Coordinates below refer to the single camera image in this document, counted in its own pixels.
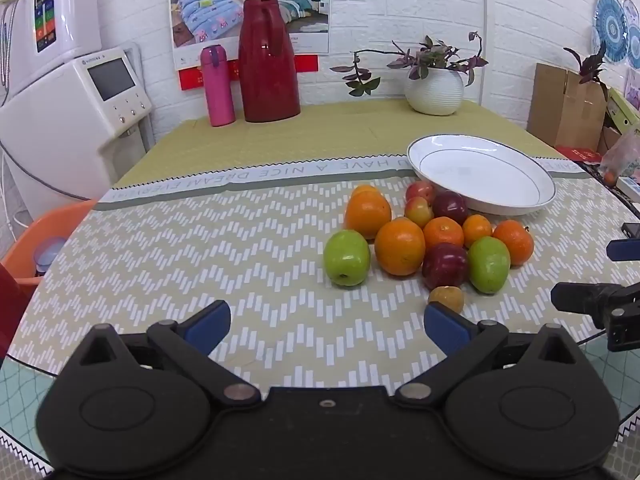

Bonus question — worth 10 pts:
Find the white plate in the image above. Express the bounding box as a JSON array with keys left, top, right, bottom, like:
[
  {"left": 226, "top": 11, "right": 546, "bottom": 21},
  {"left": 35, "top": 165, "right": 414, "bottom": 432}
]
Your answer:
[{"left": 406, "top": 135, "right": 557, "bottom": 216}]

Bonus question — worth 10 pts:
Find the medium blue wall plate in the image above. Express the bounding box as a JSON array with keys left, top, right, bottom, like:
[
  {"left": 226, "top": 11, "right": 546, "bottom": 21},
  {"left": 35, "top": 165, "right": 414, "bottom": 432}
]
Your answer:
[{"left": 626, "top": 24, "right": 640, "bottom": 70}]

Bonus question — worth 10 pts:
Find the purple plant in white pot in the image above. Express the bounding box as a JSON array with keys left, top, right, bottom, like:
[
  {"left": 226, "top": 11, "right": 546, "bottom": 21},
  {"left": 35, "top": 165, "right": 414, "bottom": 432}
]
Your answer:
[{"left": 330, "top": 31, "right": 488, "bottom": 116}]

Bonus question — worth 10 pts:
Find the small brownish yellow fruit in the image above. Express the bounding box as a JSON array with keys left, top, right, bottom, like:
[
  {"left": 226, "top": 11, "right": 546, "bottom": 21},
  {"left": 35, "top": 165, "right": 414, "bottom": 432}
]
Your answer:
[{"left": 428, "top": 286, "right": 465, "bottom": 313}]

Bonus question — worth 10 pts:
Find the elongated green apple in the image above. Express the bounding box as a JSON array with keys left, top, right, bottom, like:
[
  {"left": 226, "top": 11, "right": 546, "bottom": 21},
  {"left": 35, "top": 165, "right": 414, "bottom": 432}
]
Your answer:
[{"left": 468, "top": 236, "right": 511, "bottom": 294}]

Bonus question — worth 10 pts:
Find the pink bottle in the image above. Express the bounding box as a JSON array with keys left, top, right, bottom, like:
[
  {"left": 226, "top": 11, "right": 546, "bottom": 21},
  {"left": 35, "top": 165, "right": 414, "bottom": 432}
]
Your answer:
[{"left": 201, "top": 45, "right": 236, "bottom": 127}]

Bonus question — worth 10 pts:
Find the bedding wall poster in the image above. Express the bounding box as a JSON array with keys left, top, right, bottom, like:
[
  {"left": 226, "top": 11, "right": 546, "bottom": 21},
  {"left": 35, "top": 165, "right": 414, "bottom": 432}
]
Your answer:
[
  {"left": 255, "top": 0, "right": 332, "bottom": 73},
  {"left": 167, "top": 0, "right": 257, "bottom": 92}
]

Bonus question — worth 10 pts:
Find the dark red apple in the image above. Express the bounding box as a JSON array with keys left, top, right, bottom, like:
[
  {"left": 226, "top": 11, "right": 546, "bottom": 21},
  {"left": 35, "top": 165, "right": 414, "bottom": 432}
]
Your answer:
[
  {"left": 432, "top": 191, "right": 470, "bottom": 226},
  {"left": 422, "top": 242, "right": 470, "bottom": 291}
]

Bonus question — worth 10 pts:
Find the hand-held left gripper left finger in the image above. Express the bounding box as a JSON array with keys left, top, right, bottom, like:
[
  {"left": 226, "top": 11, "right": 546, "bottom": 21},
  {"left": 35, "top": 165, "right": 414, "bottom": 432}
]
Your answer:
[{"left": 62, "top": 300, "right": 262, "bottom": 407}]

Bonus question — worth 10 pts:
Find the clear plastic bag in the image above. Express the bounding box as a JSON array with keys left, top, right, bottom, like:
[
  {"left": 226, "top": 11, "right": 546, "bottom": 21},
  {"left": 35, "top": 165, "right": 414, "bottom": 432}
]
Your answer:
[{"left": 599, "top": 130, "right": 640, "bottom": 186}]

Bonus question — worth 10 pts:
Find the white wall conduit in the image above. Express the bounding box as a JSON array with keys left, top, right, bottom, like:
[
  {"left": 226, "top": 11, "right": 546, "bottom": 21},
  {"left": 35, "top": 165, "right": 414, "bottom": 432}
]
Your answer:
[{"left": 480, "top": 0, "right": 490, "bottom": 103}]

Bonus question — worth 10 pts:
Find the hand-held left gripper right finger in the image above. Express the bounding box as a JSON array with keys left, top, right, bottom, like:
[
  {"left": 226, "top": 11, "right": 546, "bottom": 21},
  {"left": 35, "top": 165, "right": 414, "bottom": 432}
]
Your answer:
[{"left": 394, "top": 302, "right": 586, "bottom": 407}]

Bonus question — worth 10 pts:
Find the orange plastic chair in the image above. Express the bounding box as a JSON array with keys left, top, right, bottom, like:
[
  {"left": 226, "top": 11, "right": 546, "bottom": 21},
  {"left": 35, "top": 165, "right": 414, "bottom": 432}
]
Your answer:
[{"left": 0, "top": 199, "right": 98, "bottom": 291}]

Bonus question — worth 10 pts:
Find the dark purple plant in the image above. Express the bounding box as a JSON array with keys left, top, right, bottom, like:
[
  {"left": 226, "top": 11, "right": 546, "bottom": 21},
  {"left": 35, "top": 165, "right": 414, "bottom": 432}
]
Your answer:
[{"left": 563, "top": 41, "right": 612, "bottom": 102}]

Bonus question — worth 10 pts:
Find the white appliance with colourful panel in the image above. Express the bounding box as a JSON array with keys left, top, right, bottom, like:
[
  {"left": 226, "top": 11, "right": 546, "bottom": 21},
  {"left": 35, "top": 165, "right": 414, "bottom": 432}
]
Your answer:
[{"left": 0, "top": 0, "right": 102, "bottom": 98}]

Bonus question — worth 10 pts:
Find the tangerine with green stem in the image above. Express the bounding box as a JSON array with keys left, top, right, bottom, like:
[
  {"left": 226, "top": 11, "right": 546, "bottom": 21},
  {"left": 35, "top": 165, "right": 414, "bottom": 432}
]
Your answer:
[{"left": 492, "top": 220, "right": 535, "bottom": 266}]

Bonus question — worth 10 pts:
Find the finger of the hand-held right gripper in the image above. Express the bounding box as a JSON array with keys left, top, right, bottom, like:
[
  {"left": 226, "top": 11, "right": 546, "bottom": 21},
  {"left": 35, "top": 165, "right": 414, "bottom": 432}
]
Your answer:
[
  {"left": 606, "top": 239, "right": 640, "bottom": 262},
  {"left": 551, "top": 282, "right": 640, "bottom": 352}
]

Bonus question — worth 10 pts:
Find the red thermos jug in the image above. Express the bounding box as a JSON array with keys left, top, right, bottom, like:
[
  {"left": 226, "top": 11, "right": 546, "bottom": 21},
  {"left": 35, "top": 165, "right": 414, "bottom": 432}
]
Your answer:
[{"left": 238, "top": 0, "right": 302, "bottom": 123}]

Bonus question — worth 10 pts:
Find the green yellow box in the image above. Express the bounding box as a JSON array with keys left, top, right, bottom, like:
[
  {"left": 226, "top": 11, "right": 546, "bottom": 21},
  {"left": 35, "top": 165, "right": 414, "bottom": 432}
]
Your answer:
[{"left": 606, "top": 87, "right": 640, "bottom": 133}]

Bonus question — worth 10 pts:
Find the round green apple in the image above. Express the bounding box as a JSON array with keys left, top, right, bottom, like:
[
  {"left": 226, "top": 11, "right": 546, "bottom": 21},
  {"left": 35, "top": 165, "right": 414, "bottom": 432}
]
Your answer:
[{"left": 323, "top": 230, "right": 371, "bottom": 287}]

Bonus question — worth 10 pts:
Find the large blue wall plate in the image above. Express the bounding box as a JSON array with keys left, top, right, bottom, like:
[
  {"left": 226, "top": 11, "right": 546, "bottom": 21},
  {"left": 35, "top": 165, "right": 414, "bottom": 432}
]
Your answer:
[{"left": 591, "top": 0, "right": 630, "bottom": 65}]

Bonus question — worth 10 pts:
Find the white dispenser with screen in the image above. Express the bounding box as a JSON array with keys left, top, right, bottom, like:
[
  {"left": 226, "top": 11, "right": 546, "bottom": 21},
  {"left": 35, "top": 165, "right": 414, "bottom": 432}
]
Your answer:
[{"left": 0, "top": 46, "right": 153, "bottom": 218}]

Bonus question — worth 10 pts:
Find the grey hose bundle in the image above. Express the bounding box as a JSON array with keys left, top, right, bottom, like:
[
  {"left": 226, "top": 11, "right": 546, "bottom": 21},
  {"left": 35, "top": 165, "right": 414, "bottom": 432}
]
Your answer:
[{"left": 0, "top": 2, "right": 16, "bottom": 86}]

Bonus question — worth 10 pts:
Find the small cardboard box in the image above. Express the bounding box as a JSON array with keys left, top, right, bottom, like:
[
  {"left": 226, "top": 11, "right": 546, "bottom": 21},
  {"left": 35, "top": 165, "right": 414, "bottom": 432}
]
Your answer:
[{"left": 597, "top": 125, "right": 623, "bottom": 156}]

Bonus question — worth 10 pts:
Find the large orange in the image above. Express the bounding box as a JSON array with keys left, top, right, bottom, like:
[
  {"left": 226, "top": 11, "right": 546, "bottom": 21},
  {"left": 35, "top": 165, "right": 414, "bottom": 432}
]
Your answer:
[
  {"left": 375, "top": 217, "right": 426, "bottom": 277},
  {"left": 344, "top": 191, "right": 392, "bottom": 240}
]

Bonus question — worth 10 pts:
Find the flat red box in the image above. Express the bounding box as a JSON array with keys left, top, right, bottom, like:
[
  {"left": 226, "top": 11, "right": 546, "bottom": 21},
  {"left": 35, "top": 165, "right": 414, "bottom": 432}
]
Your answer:
[{"left": 555, "top": 146, "right": 604, "bottom": 165}]

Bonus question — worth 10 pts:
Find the large cardboard box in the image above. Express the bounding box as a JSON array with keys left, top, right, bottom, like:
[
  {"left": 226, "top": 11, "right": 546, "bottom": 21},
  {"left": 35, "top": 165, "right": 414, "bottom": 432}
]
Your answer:
[{"left": 526, "top": 62, "right": 608, "bottom": 150}]

